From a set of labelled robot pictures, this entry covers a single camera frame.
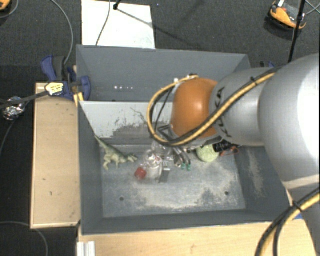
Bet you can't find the grey metal bin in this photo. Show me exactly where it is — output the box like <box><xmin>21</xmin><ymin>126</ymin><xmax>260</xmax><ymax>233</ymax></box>
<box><xmin>75</xmin><ymin>44</ymin><xmax>301</xmax><ymax>236</ymax></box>

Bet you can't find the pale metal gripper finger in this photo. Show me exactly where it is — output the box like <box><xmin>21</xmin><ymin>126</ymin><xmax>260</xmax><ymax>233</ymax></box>
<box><xmin>159</xmin><ymin>160</ymin><xmax>173</xmax><ymax>184</ymax></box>

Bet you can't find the pale wood flat board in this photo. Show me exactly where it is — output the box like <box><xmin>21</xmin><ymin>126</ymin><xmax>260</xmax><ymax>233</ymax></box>
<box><xmin>29</xmin><ymin>82</ymin><xmax>82</xmax><ymax>230</ymax></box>

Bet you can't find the pale green toy dinosaur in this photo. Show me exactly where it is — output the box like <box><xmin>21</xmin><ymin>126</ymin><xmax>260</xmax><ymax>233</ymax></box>
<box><xmin>94</xmin><ymin>135</ymin><xmax>139</xmax><ymax>172</ymax></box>

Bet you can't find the black cylinder on white bracket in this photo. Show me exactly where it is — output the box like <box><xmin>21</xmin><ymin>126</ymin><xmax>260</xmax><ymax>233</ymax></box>
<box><xmin>212</xmin><ymin>140</ymin><xmax>241</xmax><ymax>157</ymax></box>

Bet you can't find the pale green ball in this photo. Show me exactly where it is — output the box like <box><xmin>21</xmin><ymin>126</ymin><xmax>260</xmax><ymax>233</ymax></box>
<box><xmin>195</xmin><ymin>144</ymin><xmax>221</xmax><ymax>164</ymax></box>

